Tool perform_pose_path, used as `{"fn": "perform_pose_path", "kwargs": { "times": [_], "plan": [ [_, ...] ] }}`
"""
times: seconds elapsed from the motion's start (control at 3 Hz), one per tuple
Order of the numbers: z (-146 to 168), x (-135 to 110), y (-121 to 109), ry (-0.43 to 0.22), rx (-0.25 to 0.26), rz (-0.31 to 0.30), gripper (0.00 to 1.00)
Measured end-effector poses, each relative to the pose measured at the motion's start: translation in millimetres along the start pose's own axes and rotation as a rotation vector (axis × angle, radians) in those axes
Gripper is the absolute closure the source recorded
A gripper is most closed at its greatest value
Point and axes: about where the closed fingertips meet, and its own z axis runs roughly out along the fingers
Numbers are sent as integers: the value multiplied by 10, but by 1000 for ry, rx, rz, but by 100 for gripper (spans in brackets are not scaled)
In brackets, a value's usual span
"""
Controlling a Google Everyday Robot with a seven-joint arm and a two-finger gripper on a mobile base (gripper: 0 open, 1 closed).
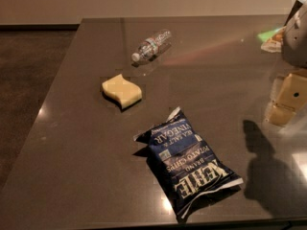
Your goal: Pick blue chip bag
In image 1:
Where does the blue potato chip bag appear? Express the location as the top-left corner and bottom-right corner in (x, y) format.
(133, 108), (243, 220)

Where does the yellow wavy sponge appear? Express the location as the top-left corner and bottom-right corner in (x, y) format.
(102, 74), (142, 109)

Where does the clear plastic water bottle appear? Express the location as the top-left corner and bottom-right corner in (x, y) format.
(131, 29), (172, 62)

